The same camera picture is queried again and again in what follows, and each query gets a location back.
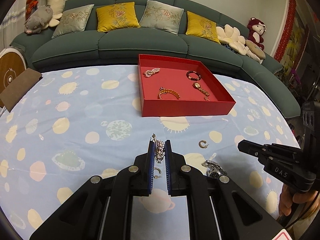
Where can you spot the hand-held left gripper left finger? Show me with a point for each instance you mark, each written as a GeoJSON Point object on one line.
{"type": "Point", "coordinates": [150, 167]}

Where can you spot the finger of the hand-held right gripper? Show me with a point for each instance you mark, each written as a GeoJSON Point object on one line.
{"type": "Point", "coordinates": [250, 148]}
{"type": "Point", "coordinates": [282, 148]}

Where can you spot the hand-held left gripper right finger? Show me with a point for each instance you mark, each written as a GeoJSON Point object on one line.
{"type": "Point", "coordinates": [168, 167]}

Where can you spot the gold hoop earring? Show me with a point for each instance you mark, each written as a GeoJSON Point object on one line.
{"type": "Point", "coordinates": [200, 144]}

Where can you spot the silver watch blue dial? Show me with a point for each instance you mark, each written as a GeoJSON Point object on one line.
{"type": "Point", "coordinates": [215, 173]}

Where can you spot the red cardboard box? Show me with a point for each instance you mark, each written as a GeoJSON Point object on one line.
{"type": "Point", "coordinates": [187, 108]}

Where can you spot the gold watch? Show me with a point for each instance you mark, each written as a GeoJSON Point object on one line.
{"type": "Point", "coordinates": [196, 85]}

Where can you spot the person's right hand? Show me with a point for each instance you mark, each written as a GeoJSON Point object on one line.
{"type": "Point", "coordinates": [301, 198]}

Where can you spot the potted plant pink flowers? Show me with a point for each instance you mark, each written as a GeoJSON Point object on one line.
{"type": "Point", "coordinates": [295, 77]}

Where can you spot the blue planet print tablecloth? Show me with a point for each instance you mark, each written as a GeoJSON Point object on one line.
{"type": "Point", "coordinates": [75, 110]}

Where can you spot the beige round cushion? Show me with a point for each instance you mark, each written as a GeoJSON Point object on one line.
{"type": "Point", "coordinates": [255, 48]}

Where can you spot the dark patterned cloth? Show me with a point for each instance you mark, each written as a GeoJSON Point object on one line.
{"type": "Point", "coordinates": [226, 47]}

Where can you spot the white flower cushion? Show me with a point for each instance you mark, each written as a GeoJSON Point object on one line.
{"type": "Point", "coordinates": [230, 36]}

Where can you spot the red monkey plush toy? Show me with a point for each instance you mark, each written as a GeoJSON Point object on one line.
{"type": "Point", "coordinates": [257, 31]}

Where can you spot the green fabric sofa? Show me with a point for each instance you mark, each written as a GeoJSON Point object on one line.
{"type": "Point", "coordinates": [142, 42]}

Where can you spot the yellow embroidered cushion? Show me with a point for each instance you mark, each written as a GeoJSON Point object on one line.
{"type": "Point", "coordinates": [116, 16]}
{"type": "Point", "coordinates": [200, 28]}

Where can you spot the grey embroidered cushion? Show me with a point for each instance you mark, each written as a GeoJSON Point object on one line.
{"type": "Point", "coordinates": [72, 21]}
{"type": "Point", "coordinates": [161, 16]}

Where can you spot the brown cardboard piece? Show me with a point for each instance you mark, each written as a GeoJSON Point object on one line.
{"type": "Point", "coordinates": [17, 87]}

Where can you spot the round white wooden appliance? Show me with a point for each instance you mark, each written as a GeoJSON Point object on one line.
{"type": "Point", "coordinates": [10, 67]}

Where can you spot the grey pig plush toy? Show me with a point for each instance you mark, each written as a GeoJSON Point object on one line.
{"type": "Point", "coordinates": [37, 21]}

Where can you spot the red curtain tie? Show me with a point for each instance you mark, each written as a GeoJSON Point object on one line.
{"type": "Point", "coordinates": [31, 3]}

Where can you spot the white curtain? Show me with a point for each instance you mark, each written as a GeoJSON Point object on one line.
{"type": "Point", "coordinates": [15, 10]}

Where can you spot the red bordered wall hanging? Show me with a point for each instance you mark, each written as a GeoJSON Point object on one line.
{"type": "Point", "coordinates": [290, 25]}

